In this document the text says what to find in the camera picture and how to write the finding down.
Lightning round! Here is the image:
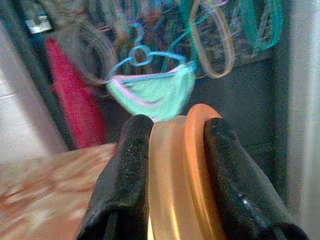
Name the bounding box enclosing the blue plastic clothes hanger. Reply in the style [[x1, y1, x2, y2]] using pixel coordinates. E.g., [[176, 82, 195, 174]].
[[109, 22, 199, 85]]

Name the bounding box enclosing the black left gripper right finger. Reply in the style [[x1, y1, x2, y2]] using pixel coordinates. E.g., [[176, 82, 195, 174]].
[[203, 117, 311, 240]]

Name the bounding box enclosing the brown patterned doormat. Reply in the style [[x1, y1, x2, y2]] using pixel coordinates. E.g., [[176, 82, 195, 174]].
[[0, 143, 119, 240]]

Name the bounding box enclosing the white hanging tag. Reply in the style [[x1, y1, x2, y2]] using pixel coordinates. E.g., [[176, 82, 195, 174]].
[[24, 15, 50, 35]]

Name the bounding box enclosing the orange lidded round plastic container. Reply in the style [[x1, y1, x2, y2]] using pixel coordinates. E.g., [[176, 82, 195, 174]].
[[147, 103, 228, 240]]

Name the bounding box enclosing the tan plastic clothes hanger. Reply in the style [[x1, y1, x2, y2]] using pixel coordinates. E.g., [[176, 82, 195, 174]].
[[189, 0, 235, 79]]

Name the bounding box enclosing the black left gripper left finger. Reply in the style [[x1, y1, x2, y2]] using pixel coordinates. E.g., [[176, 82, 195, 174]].
[[76, 114, 155, 240]]

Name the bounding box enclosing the white door panel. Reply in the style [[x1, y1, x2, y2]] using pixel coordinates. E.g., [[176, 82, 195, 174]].
[[286, 0, 320, 240]]

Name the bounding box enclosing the red hanging cloth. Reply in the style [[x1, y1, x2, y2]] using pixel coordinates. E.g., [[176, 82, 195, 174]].
[[45, 37, 107, 150]]

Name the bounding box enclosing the green plastic clothes hanger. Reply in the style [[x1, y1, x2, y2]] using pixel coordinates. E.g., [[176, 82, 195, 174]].
[[238, 0, 285, 52]]

